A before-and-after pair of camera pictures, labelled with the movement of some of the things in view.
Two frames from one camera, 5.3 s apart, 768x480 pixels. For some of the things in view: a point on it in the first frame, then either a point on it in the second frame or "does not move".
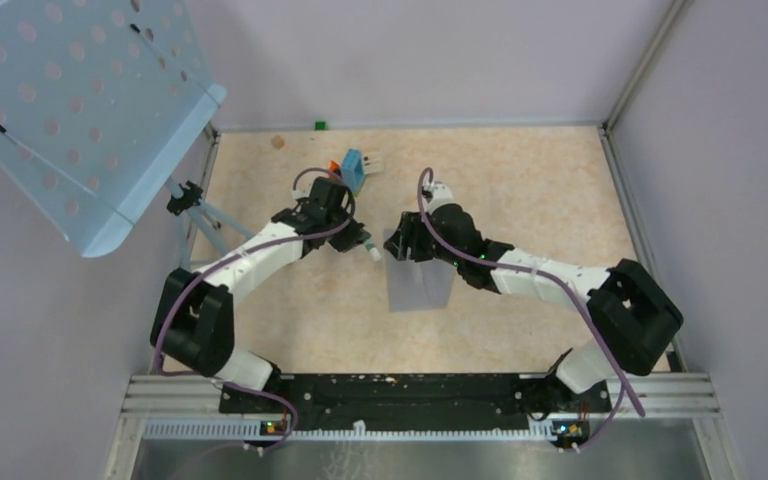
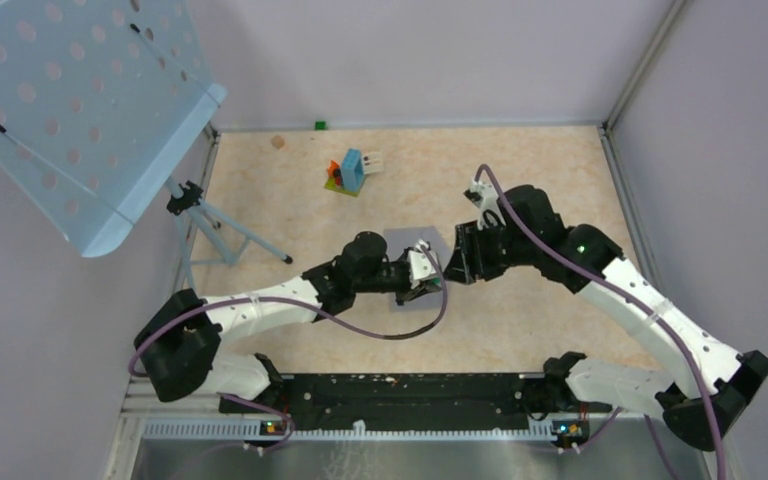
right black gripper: [408, 236] to [468, 263]
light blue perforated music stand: [88, 105] does not move
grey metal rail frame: [251, 430] does not move
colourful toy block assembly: [355, 165] does not move
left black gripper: [354, 237] to [411, 288]
